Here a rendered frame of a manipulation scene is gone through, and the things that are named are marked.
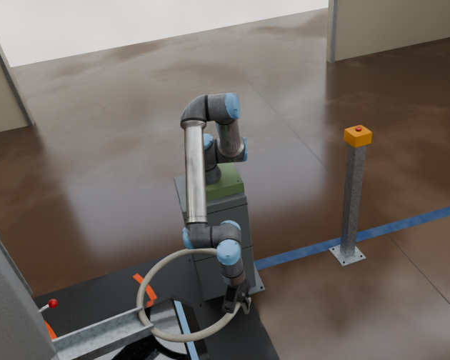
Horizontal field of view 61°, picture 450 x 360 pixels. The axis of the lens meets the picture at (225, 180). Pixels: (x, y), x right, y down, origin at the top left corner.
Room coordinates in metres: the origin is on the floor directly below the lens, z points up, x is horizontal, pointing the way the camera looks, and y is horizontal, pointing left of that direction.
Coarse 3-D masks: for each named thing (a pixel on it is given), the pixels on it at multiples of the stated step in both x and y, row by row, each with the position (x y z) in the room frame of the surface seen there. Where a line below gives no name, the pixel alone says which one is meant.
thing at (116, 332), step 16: (112, 320) 1.00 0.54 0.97; (128, 320) 1.03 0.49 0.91; (64, 336) 0.91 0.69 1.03; (80, 336) 0.93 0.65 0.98; (96, 336) 0.94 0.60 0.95; (112, 336) 0.94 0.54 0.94; (128, 336) 0.92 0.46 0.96; (144, 336) 0.94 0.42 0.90; (64, 352) 0.87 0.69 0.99; (80, 352) 0.87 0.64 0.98; (96, 352) 0.85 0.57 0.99
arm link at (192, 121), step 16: (192, 112) 1.53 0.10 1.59; (192, 128) 1.49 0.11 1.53; (192, 144) 1.43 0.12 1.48; (192, 160) 1.38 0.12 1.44; (192, 176) 1.33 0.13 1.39; (192, 192) 1.28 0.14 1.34; (192, 208) 1.23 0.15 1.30; (192, 224) 1.18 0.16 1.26; (192, 240) 1.14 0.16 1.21; (208, 240) 1.13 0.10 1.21
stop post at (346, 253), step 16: (352, 128) 2.07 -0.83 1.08; (352, 144) 1.98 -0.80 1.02; (352, 160) 2.00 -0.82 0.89; (352, 176) 1.99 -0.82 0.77; (352, 192) 1.99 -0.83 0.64; (352, 208) 1.99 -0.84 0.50; (352, 224) 1.99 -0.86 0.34; (352, 240) 2.00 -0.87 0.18; (336, 256) 2.01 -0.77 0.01; (352, 256) 1.99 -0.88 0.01
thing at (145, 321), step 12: (180, 252) 1.35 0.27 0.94; (192, 252) 1.35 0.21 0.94; (204, 252) 1.34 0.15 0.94; (156, 264) 1.30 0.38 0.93; (144, 288) 1.18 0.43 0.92; (144, 312) 1.06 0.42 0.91; (144, 324) 0.99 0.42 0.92; (216, 324) 0.93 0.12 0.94; (156, 336) 0.93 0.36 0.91; (168, 336) 0.92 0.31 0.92; (180, 336) 0.91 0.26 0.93; (192, 336) 0.90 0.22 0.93; (204, 336) 0.90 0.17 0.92
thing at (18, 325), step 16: (0, 256) 0.86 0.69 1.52; (0, 272) 0.76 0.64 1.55; (0, 288) 0.74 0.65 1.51; (16, 288) 0.80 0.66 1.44; (0, 304) 0.73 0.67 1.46; (16, 304) 0.75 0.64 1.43; (32, 304) 0.87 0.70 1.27; (0, 320) 0.72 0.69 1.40; (16, 320) 0.74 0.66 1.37; (32, 320) 0.76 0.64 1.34; (0, 336) 0.71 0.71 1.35; (16, 336) 0.72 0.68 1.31; (32, 336) 0.74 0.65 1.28; (48, 336) 0.79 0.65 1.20; (0, 352) 0.70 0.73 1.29; (16, 352) 0.71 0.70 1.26; (32, 352) 0.73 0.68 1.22; (48, 352) 0.75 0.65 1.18
